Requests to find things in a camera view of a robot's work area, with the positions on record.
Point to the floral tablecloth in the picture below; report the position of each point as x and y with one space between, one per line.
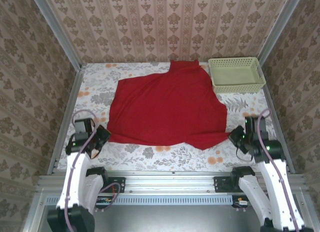
175 159

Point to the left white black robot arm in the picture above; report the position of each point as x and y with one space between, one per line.
75 182

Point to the aluminium mounting rail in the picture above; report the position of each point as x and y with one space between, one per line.
170 184

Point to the red t-shirt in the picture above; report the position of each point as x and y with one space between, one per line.
170 107

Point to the aluminium table side rail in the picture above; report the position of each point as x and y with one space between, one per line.
273 104
73 97

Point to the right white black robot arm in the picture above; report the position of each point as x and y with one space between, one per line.
275 192

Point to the pale green plastic basket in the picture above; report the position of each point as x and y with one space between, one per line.
235 74

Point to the grey metal panel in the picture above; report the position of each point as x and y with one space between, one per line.
175 219

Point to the aluminium frame post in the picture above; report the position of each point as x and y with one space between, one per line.
280 29
57 32

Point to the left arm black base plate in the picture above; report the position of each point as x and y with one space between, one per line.
117 184

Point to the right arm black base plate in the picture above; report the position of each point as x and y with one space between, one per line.
221 184

